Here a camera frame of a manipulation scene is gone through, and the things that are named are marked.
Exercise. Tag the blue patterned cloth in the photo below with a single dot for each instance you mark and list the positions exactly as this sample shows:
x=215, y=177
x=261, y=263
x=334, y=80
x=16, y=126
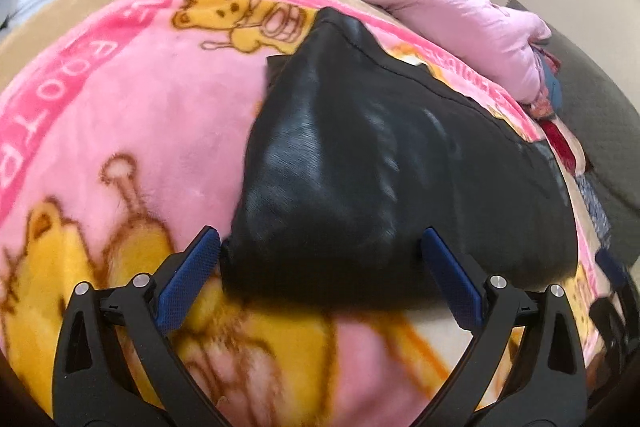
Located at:
x=595, y=212

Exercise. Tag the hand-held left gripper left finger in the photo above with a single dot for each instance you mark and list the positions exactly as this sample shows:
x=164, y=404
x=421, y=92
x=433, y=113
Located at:
x=190, y=277

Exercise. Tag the light pink quilt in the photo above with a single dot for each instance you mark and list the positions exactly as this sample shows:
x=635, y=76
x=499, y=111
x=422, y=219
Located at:
x=425, y=2

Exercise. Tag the dark red cloth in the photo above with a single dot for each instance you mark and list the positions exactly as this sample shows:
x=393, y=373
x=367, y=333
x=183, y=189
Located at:
x=562, y=142

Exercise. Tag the blue and red floral clothes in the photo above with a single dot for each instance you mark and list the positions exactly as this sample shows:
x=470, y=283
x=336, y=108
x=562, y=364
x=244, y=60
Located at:
x=547, y=87

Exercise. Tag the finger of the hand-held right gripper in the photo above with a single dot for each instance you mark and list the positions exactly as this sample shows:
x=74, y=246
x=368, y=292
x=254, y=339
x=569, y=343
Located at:
x=611, y=269

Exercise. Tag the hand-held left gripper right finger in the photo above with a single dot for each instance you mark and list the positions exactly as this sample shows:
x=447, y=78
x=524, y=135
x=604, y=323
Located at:
x=452, y=277

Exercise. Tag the pink bear printed blanket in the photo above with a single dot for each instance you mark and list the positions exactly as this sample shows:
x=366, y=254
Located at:
x=160, y=107

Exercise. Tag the black leather jacket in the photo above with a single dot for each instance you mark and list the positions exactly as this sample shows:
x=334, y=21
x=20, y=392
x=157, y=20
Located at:
x=360, y=167

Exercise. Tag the grey padded headboard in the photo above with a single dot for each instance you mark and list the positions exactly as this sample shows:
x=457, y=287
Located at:
x=600, y=122

